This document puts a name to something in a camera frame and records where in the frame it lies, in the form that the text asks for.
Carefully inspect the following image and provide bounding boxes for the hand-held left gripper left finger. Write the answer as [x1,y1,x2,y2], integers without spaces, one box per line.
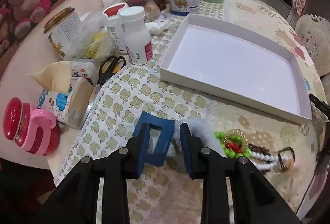
[33,123,151,224]

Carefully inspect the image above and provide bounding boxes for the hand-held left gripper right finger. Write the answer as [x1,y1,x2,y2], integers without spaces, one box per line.
[179,122,302,224]

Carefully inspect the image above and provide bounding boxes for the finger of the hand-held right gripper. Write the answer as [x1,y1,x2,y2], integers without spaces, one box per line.
[309,93,330,112]

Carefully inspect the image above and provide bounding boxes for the light blue fluffy scrunchie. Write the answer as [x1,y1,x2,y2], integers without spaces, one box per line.
[173,119,227,160]

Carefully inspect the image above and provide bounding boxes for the blue hair claw clip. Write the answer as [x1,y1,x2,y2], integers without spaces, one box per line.
[132,111,176,166]

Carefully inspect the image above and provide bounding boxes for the green bead bracelet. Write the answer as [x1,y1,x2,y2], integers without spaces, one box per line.
[214,132,252,159]

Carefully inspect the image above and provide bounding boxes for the red bead bracelet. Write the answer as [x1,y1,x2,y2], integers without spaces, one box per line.
[225,143,243,154]

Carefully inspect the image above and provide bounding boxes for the gold pearl hair tie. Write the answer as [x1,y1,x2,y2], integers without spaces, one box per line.
[223,130,249,147]

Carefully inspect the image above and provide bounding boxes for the black cord pendant necklace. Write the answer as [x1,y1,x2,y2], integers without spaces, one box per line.
[277,147,296,172]

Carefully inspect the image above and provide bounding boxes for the brown bead bracelet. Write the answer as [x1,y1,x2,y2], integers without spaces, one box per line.
[247,143,271,163]

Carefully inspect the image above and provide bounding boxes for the white bead bracelet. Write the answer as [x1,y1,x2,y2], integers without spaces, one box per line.
[251,150,280,175]

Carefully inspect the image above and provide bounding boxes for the white shallow box tray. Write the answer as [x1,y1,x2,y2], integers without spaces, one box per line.
[159,14,312,123]

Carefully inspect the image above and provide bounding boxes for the patchwork quilted tablecloth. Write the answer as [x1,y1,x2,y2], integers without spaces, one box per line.
[53,0,326,224]

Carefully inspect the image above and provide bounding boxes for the cream floral dining chair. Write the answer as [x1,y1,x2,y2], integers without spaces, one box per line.
[294,15,330,77]

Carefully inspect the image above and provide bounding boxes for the blue printed tissue pack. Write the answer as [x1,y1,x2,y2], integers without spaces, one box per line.
[32,60,95,129]

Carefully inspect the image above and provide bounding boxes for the small white tissue pack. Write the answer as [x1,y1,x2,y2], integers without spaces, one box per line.
[71,59,100,85]

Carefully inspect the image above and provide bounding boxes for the white bottle with white cap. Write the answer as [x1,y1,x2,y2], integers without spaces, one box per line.
[119,6,153,66]

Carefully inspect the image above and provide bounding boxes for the clear bag with yellow contents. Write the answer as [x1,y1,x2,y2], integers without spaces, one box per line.
[77,11,117,62]

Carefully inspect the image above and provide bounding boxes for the crumpled white tissue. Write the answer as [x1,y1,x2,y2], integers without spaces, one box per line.
[146,19,178,35]

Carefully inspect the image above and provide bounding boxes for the white bottle with red lid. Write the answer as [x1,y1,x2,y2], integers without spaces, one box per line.
[103,3,129,54]

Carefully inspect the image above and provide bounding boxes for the gold lid glass jar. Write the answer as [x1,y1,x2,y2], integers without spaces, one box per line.
[43,7,83,59]

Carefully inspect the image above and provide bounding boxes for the black handled scissors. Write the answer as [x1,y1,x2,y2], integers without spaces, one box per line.
[88,55,127,116]

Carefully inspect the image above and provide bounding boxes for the red jar with pink handle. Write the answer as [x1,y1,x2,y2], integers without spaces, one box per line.
[2,97,61,156]

